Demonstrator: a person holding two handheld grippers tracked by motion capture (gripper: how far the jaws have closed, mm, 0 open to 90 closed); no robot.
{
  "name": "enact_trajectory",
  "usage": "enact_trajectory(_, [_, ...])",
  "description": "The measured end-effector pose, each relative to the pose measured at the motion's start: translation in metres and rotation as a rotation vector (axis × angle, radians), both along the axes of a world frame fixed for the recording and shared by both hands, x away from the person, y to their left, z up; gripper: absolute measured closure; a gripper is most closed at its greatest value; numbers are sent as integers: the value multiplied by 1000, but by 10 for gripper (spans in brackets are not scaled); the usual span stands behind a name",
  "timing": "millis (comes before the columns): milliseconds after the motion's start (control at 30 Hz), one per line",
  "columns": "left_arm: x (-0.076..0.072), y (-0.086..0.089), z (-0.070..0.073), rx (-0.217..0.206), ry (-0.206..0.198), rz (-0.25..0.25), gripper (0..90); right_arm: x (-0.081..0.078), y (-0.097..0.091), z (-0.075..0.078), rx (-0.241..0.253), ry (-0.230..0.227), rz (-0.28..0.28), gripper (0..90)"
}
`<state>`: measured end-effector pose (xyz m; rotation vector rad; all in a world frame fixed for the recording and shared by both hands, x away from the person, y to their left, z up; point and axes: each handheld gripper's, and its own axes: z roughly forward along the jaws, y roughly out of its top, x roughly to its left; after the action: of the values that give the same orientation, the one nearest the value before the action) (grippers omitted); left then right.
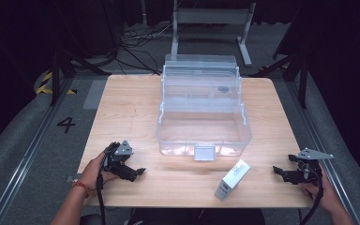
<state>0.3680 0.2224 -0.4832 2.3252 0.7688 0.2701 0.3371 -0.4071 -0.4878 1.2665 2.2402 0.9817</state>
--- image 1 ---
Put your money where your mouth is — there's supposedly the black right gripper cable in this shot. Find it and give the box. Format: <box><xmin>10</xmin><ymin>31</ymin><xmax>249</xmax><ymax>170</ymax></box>
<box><xmin>299</xmin><ymin>182</ymin><xmax>325</xmax><ymax>225</ymax></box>

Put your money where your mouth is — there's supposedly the person's left hand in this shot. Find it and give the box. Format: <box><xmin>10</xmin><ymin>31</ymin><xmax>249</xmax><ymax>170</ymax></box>
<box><xmin>79</xmin><ymin>152</ymin><xmax>118</xmax><ymax>190</ymax></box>

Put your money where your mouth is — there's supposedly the black stand leg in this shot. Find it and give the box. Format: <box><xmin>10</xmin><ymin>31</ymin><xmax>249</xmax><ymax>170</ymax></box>
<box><xmin>249</xmin><ymin>52</ymin><xmax>310</xmax><ymax>109</ymax></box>
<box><xmin>51</xmin><ymin>50</ymin><xmax>112</xmax><ymax>107</ymax></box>

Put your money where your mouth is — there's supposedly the red bracelet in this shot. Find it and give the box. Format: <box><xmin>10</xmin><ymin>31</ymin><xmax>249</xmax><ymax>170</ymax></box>
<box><xmin>71</xmin><ymin>179</ymin><xmax>93</xmax><ymax>199</ymax></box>

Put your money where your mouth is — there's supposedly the bundle of black floor cables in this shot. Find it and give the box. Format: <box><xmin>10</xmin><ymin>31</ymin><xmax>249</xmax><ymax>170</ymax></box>
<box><xmin>118</xmin><ymin>22</ymin><xmax>176</xmax><ymax>76</ymax></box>

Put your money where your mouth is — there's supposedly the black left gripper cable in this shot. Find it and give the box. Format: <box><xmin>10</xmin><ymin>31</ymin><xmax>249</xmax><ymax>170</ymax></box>
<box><xmin>95</xmin><ymin>146</ymin><xmax>108</xmax><ymax>225</ymax></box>

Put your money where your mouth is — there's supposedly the grey metal stand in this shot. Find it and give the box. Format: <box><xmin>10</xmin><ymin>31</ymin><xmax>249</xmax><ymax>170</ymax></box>
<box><xmin>171</xmin><ymin>0</ymin><xmax>257</xmax><ymax>68</ymax></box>

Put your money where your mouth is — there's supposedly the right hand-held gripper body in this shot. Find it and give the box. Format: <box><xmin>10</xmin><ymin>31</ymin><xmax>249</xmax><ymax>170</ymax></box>
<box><xmin>288</xmin><ymin>147</ymin><xmax>335</xmax><ymax>186</ymax></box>

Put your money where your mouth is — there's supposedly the yellow black hazard tape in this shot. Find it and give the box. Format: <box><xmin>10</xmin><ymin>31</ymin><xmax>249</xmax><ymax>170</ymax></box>
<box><xmin>36</xmin><ymin>71</ymin><xmax>78</xmax><ymax>96</ymax></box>

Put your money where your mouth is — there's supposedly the person's right hand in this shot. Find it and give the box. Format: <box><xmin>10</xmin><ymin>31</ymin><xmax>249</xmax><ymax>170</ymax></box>
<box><xmin>300</xmin><ymin>170</ymin><xmax>341</xmax><ymax>214</ymax></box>

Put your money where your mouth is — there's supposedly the metal floor rail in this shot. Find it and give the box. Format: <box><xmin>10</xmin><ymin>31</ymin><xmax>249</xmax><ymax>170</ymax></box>
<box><xmin>0</xmin><ymin>78</ymin><xmax>73</xmax><ymax>225</ymax></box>
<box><xmin>289</xmin><ymin>81</ymin><xmax>360</xmax><ymax>225</ymax></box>

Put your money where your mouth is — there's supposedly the small white carton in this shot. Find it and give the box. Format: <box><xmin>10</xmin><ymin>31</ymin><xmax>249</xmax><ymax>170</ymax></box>
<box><xmin>214</xmin><ymin>158</ymin><xmax>251</xmax><ymax>202</ymax></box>

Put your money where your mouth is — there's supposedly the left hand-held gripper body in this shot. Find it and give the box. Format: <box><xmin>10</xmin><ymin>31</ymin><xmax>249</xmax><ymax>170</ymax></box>
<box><xmin>103</xmin><ymin>140</ymin><xmax>135</xmax><ymax>173</ymax></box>

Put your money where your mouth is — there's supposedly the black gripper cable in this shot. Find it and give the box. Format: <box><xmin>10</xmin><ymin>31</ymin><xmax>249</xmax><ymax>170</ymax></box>
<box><xmin>299</xmin><ymin>182</ymin><xmax>325</xmax><ymax>225</ymax></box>
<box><xmin>95</xmin><ymin>146</ymin><xmax>108</xmax><ymax>225</ymax></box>

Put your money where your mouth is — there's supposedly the clear plastic storage box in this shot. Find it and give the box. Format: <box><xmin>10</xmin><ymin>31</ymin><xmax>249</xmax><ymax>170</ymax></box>
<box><xmin>155</xmin><ymin>53</ymin><xmax>253</xmax><ymax>162</ymax></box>

